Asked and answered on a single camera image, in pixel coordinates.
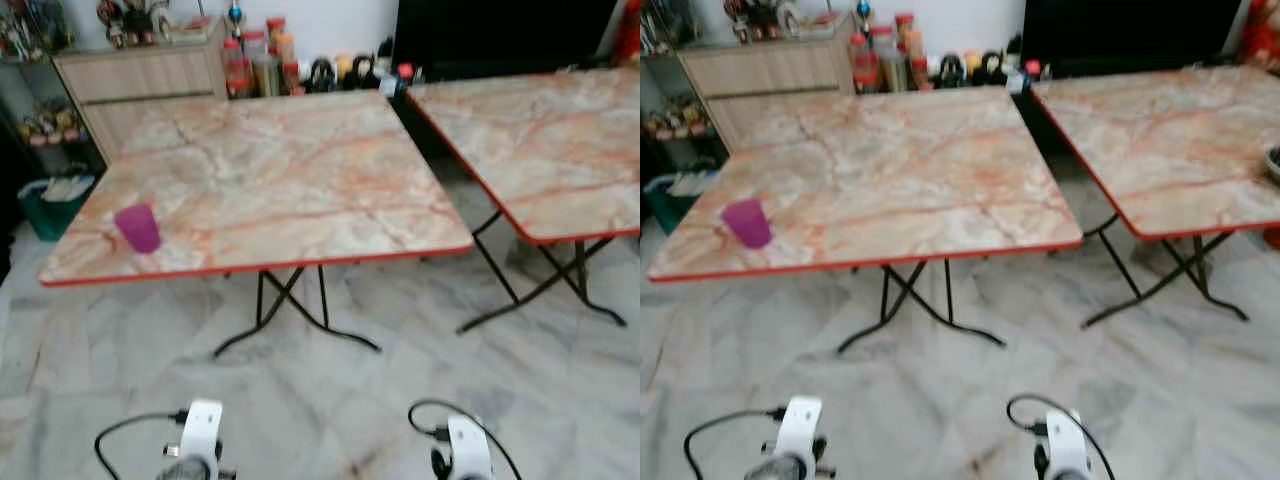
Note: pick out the purple plastic cup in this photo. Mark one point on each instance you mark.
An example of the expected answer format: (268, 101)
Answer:
(747, 223)
(138, 228)

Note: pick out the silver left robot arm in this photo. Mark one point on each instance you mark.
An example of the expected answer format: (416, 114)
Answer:
(785, 470)
(188, 471)

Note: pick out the green storage bin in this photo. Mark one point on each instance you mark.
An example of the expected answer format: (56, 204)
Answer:
(665, 205)
(50, 215)

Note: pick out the glass display shelf with figurines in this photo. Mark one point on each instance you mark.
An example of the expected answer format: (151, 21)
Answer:
(680, 120)
(40, 120)

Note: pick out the light wooden drawer cabinet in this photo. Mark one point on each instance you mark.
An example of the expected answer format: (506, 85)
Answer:
(140, 75)
(770, 70)

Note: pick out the stainless steel tumbler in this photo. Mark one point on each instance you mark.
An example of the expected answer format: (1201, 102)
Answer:
(892, 72)
(267, 78)

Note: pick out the black television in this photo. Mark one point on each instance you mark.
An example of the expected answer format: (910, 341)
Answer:
(1130, 32)
(500, 35)

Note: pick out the gold and blue trophy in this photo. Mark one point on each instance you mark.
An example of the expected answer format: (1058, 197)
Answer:
(236, 15)
(863, 12)

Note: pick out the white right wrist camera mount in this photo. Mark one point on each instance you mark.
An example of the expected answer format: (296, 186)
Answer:
(468, 448)
(1066, 445)

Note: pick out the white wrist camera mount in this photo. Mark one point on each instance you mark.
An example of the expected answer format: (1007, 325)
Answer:
(202, 430)
(468, 448)
(1066, 445)
(802, 428)

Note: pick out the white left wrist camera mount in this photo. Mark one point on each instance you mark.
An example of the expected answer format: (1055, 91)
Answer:
(802, 428)
(202, 430)

